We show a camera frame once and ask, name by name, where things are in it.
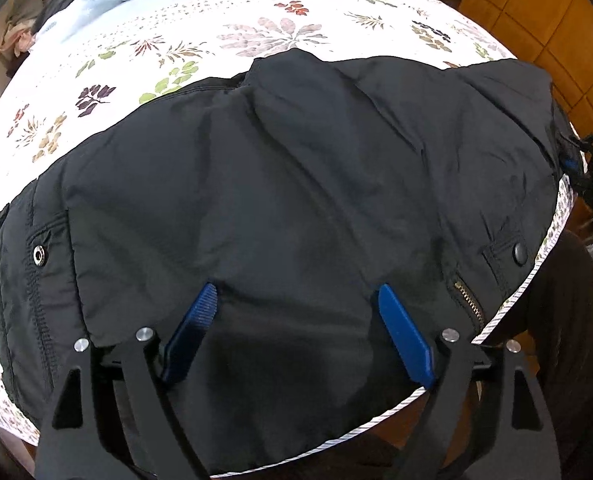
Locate black pants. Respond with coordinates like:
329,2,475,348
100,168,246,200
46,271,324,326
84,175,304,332
0,50,575,478

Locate person's dark trousers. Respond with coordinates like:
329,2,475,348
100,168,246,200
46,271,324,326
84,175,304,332
216,230,593,480

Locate floral quilt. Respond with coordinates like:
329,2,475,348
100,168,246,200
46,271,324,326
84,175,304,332
0,0,585,478

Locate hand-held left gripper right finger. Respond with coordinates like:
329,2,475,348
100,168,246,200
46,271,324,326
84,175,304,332
378,284,561,480

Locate tall wooden cabinet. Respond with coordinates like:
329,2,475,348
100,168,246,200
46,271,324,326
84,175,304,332
491,0,593,138

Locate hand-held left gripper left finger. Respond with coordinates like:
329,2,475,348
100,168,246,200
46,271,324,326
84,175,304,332
36,282,220,480

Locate pile of clothes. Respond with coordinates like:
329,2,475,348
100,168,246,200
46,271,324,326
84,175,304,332
0,0,84,61

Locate light blue bed sheet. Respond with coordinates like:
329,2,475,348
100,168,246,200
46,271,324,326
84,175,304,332
34,0,372,43

